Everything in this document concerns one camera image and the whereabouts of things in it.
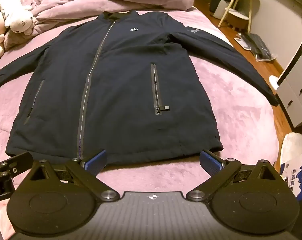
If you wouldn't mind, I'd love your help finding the dark navy zip jacket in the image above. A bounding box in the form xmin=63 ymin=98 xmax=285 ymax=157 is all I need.
xmin=0 ymin=9 xmax=280 ymax=166

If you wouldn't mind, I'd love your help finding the white plush toy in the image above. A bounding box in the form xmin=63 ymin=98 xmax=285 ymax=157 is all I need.
xmin=0 ymin=0 xmax=38 ymax=34

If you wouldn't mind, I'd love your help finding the white round object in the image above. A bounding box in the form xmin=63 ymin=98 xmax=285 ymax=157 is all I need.
xmin=269 ymin=75 xmax=282 ymax=89

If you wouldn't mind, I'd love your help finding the bagged black clothing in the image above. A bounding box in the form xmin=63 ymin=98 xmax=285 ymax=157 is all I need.
xmin=234 ymin=32 xmax=277 ymax=62

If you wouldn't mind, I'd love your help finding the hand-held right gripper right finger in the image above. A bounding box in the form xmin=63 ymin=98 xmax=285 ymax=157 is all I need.
xmin=186 ymin=150 xmax=283 ymax=202

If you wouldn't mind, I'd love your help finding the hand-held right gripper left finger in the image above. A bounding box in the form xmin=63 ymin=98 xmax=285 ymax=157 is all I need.
xmin=23 ymin=149 xmax=120 ymax=202

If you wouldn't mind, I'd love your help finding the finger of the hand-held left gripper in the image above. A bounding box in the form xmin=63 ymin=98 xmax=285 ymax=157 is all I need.
xmin=0 ymin=152 xmax=33 ymax=178

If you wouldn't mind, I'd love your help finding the blue and white box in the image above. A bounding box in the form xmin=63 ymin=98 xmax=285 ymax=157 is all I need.
xmin=279 ymin=147 xmax=302 ymax=202

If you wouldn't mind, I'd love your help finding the white drawer cabinet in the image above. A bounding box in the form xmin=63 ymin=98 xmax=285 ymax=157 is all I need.
xmin=275 ymin=25 xmax=302 ymax=128

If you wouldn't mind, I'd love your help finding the wooden side table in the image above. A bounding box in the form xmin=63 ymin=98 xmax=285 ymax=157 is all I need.
xmin=217 ymin=0 xmax=259 ymax=30

